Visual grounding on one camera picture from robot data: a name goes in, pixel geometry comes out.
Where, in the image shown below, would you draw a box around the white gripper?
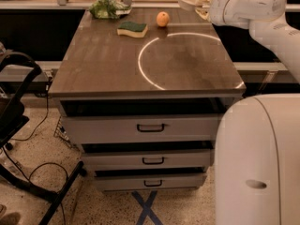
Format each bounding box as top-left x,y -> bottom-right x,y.
195,0 -> 233,26

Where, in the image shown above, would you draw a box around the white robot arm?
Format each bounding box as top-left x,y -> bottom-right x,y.
208,0 -> 300,225

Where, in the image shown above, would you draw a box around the orange fruit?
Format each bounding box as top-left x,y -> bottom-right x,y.
157,11 -> 170,27

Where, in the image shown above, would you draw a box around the green and yellow sponge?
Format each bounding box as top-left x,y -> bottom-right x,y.
117,22 -> 148,38

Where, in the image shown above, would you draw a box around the green crumpled snack bag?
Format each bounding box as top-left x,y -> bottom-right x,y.
89,0 -> 131,19

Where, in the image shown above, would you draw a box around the grey drawer cabinet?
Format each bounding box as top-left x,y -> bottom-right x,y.
50,8 -> 246,182

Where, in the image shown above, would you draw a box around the top grey drawer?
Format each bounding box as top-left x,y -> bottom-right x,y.
62,114 -> 221,144

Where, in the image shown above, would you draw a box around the grey drawer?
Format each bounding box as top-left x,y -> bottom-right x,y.
62,114 -> 221,144
82,149 -> 213,171
94,172 -> 206,191

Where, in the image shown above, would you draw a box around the middle grey drawer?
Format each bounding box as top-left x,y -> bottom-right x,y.
82,149 -> 213,171

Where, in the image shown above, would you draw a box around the bottom grey drawer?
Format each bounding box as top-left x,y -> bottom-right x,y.
94,172 -> 206,191

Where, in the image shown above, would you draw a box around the black chair frame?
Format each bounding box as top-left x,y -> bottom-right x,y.
0,50 -> 87,225

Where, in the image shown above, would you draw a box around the black floor cable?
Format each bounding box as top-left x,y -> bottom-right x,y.
2,91 -> 69,225

